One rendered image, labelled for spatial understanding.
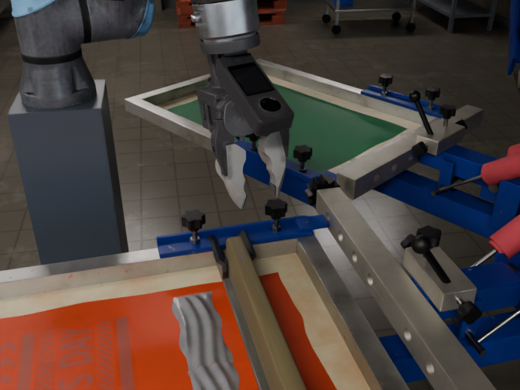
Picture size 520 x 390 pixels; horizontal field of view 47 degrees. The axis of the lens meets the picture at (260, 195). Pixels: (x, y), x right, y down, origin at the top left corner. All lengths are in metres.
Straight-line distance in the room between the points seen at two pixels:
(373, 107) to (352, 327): 1.03
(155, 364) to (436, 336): 0.42
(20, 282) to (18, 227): 2.11
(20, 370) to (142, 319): 0.20
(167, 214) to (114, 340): 2.16
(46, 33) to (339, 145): 0.80
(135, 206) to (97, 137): 2.00
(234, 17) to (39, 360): 0.61
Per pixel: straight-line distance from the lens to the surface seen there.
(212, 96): 0.73
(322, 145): 1.62
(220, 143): 0.72
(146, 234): 3.00
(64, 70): 1.25
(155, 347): 1.00
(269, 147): 0.75
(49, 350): 1.03
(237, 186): 0.74
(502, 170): 1.32
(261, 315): 0.88
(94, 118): 1.24
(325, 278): 1.06
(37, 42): 1.24
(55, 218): 1.36
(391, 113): 1.85
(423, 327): 0.92
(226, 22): 0.69
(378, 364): 0.92
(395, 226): 3.09
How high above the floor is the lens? 1.64
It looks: 30 degrees down
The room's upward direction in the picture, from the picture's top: straight up
